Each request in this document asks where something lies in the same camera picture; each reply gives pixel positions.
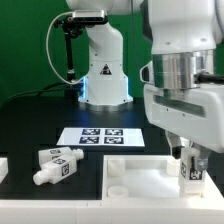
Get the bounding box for camera on black stand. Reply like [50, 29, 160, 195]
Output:
[53, 10, 108, 82]

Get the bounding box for black cables on table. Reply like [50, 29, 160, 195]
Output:
[0, 83, 81, 108]

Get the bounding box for white block left edge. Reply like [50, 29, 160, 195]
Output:
[0, 158, 8, 184]

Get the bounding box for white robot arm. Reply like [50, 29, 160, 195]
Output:
[66, 0, 224, 170]

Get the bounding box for marker sheet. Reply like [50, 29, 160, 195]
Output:
[57, 128, 145, 147]

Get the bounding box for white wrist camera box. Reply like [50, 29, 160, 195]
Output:
[140, 62, 154, 85]

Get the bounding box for grey camera cable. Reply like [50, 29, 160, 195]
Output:
[45, 12, 84, 86]

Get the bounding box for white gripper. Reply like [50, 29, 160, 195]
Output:
[144, 84, 224, 171]

